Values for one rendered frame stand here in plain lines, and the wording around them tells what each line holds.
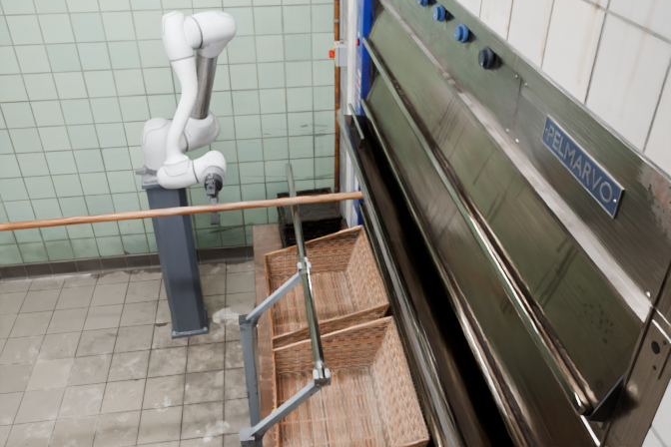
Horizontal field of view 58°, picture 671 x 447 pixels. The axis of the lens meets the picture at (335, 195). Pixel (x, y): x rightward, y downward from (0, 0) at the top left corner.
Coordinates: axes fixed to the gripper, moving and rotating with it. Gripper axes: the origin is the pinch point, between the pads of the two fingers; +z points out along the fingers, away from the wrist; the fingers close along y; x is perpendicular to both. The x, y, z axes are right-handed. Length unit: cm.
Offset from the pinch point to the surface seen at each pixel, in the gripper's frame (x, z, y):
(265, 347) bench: -16, 17, 61
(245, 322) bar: -9.5, 40.0, 23.5
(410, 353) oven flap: -64, 63, 24
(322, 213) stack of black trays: -48, -44, 36
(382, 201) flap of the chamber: -58, 38, -22
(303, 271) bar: -30, 42, 1
